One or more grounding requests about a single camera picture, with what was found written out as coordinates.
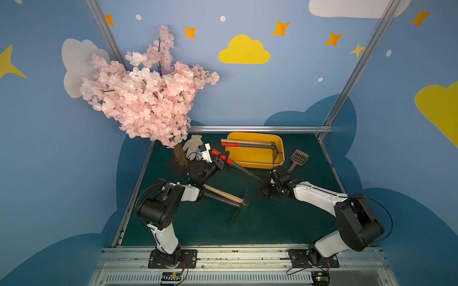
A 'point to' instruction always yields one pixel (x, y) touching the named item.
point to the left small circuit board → (171, 276)
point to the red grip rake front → (243, 204)
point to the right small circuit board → (321, 278)
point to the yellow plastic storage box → (255, 158)
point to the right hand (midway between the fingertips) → (261, 188)
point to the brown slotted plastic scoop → (299, 158)
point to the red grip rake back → (251, 146)
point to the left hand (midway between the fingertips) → (229, 150)
